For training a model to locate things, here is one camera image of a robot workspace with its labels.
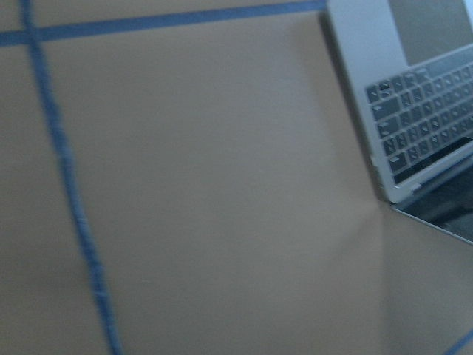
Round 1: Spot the silver laptop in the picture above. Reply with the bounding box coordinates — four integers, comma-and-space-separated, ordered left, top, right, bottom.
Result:
326, 1, 472, 243

